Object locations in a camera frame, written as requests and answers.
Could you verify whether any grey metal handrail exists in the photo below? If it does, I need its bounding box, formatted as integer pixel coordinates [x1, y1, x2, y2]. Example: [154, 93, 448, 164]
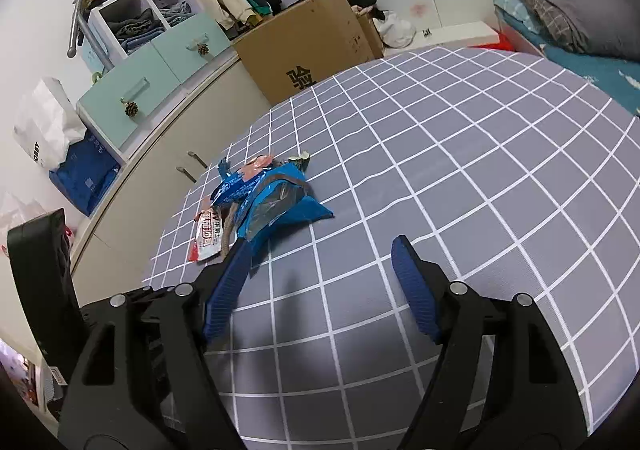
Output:
[66, 0, 112, 73]

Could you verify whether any red plastic item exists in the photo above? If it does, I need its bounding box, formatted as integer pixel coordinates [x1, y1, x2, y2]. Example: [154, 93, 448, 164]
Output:
[492, 27, 543, 55]

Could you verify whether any small blue jeans stack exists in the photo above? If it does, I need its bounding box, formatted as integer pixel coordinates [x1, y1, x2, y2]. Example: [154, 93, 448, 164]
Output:
[160, 1, 193, 28]

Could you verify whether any blue woven bag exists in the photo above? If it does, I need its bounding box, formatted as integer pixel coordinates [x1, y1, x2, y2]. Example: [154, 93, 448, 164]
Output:
[49, 130, 121, 217]

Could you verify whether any cream low cabinet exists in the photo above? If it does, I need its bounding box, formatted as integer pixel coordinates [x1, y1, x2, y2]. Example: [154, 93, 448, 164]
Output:
[70, 50, 273, 281]

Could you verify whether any teal bed sheet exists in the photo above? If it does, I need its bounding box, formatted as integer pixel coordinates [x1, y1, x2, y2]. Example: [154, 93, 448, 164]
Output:
[495, 2, 640, 115]

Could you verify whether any dark jeans stack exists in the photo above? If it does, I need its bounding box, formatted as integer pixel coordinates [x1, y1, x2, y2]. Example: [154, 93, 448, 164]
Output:
[107, 8, 165, 54]

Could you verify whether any white paper bag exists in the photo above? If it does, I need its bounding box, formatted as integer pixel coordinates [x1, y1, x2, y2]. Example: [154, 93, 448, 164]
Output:
[13, 77, 87, 171]

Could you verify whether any grey checked tablecloth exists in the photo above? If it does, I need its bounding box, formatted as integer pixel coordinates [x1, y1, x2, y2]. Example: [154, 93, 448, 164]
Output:
[145, 46, 640, 450]

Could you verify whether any blue foil snack bag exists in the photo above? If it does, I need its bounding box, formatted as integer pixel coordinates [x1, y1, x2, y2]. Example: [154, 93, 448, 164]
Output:
[235, 165, 335, 275]

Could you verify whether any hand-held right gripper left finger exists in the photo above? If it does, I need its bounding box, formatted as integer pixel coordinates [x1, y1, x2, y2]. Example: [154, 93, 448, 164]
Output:
[56, 237, 252, 450]

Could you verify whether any light blue printed board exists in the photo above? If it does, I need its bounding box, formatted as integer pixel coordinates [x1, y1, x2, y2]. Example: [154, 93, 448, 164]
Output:
[80, 37, 108, 75]

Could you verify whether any grey plaid quilt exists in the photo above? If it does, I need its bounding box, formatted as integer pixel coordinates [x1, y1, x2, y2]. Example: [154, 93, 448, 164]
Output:
[530, 0, 591, 48]

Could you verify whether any pink snack wrapper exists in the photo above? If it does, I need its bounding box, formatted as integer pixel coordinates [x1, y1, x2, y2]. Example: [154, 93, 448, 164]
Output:
[245, 155, 276, 178]

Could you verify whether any teal drawer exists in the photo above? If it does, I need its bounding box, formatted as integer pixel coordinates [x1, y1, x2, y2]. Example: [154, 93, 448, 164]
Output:
[151, 12, 232, 83]
[77, 46, 188, 149]

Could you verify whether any brown cardboard box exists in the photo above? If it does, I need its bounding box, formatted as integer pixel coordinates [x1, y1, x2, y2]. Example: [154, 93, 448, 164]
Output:
[231, 0, 386, 105]

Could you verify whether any blue white snack wrapper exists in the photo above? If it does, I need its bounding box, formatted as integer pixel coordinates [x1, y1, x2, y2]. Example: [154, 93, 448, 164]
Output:
[210, 157, 275, 205]

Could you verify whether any white plastic bag red print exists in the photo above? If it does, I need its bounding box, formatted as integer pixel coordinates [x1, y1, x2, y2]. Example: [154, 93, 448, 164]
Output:
[0, 190, 76, 261]

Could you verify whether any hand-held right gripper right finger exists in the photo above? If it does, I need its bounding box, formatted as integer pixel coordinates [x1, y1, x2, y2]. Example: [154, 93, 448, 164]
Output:
[391, 235, 587, 450]

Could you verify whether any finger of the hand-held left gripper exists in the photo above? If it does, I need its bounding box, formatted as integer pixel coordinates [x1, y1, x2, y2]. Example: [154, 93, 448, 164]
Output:
[6, 208, 83, 371]

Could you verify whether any red white snack packet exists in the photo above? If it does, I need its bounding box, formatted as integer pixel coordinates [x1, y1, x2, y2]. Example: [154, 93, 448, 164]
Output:
[190, 207, 236, 263]

